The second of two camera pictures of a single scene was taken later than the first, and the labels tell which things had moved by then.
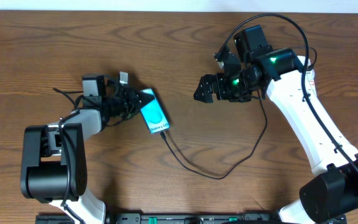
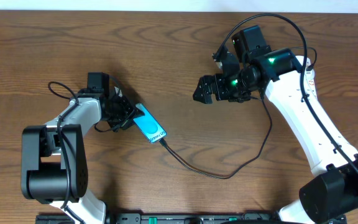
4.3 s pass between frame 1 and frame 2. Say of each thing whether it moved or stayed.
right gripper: stayed
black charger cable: moved
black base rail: stayed
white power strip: stayed
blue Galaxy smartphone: moved
